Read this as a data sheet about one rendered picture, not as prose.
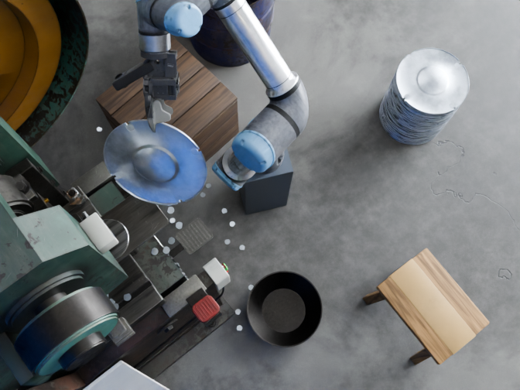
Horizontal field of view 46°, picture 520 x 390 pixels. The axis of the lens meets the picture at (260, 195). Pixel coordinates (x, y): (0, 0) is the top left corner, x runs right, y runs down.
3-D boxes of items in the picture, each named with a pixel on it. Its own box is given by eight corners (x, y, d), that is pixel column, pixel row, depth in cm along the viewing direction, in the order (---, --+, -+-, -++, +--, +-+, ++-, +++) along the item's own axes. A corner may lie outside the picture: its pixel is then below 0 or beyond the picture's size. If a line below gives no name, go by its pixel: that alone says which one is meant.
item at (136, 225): (149, 198, 192) (141, 186, 180) (176, 232, 189) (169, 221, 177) (83, 247, 188) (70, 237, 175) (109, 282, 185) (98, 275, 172)
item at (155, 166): (225, 189, 168) (224, 191, 168) (140, 212, 180) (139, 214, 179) (172, 105, 153) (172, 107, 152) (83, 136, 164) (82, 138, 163)
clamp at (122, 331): (102, 287, 179) (94, 282, 169) (135, 333, 175) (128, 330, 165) (85, 300, 178) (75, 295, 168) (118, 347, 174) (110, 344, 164)
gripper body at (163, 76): (176, 103, 151) (174, 55, 145) (141, 102, 150) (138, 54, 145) (179, 93, 157) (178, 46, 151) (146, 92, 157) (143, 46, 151)
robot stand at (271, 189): (275, 166, 265) (281, 126, 222) (286, 205, 260) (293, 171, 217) (235, 176, 263) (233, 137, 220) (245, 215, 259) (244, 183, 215)
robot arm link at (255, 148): (261, 165, 208) (306, 131, 155) (231, 196, 205) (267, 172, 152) (235, 141, 207) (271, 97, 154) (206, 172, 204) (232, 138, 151)
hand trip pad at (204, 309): (210, 295, 181) (209, 292, 173) (223, 312, 179) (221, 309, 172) (191, 310, 179) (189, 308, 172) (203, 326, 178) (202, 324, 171)
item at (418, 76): (381, 71, 242) (381, 70, 241) (438, 36, 247) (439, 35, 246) (425, 128, 235) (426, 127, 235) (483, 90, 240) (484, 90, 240)
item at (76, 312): (100, 275, 130) (70, 256, 109) (131, 318, 128) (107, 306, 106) (11, 342, 126) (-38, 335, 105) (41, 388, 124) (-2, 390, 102)
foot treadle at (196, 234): (200, 220, 246) (198, 217, 241) (214, 239, 244) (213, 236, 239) (77, 312, 235) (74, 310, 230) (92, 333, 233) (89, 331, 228)
